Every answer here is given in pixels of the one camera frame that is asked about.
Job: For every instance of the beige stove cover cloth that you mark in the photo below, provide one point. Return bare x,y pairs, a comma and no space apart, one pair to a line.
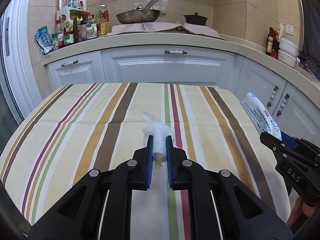
156,27

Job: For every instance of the dark sauce bottle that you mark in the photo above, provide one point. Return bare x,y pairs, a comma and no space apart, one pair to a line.
269,42

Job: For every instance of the black hanging cloth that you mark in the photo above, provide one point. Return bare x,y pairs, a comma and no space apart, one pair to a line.
309,55

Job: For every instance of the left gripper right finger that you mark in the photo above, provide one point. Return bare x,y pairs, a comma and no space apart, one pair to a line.
220,205

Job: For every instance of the white wall socket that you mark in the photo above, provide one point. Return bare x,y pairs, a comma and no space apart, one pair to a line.
290,29

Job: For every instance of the black lidded pot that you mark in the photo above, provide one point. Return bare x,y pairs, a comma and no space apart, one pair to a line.
195,19

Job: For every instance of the cooking oil bottle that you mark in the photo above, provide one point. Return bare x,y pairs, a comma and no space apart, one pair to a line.
103,22

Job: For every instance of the white tissue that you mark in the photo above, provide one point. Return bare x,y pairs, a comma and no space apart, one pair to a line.
160,132

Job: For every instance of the red packaged goods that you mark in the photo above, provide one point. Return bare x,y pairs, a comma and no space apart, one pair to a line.
275,45

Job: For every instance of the steel wok pan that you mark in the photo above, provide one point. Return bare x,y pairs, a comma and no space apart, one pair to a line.
139,14

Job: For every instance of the wide drawer handle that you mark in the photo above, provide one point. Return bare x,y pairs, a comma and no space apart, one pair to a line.
176,52

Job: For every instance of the striped tablecloth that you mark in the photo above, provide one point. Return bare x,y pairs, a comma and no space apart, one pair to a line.
81,127

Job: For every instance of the white spice rack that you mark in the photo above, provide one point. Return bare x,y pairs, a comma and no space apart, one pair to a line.
72,18

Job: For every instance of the white blue wipes packet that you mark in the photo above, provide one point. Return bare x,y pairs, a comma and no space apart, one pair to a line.
259,116

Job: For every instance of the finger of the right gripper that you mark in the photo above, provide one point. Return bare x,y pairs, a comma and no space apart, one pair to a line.
274,144
301,146

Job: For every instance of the small drawer handle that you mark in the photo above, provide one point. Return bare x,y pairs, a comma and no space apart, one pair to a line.
69,63

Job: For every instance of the left cabinet door handle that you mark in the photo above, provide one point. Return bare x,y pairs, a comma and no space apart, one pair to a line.
272,96

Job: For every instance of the person's right hand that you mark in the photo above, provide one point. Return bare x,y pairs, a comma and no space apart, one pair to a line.
300,206

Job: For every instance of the cabinet door handle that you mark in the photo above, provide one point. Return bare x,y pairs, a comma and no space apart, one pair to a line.
282,105
272,96

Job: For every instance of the blue white seasoning bag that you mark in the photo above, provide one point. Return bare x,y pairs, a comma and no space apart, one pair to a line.
43,40

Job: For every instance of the right cabinet door handle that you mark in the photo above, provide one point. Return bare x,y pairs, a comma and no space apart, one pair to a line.
282,105

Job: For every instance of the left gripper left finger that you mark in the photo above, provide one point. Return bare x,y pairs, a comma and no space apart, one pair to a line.
98,206

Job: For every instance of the white stacked bowls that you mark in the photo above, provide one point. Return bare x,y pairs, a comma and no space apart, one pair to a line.
287,52

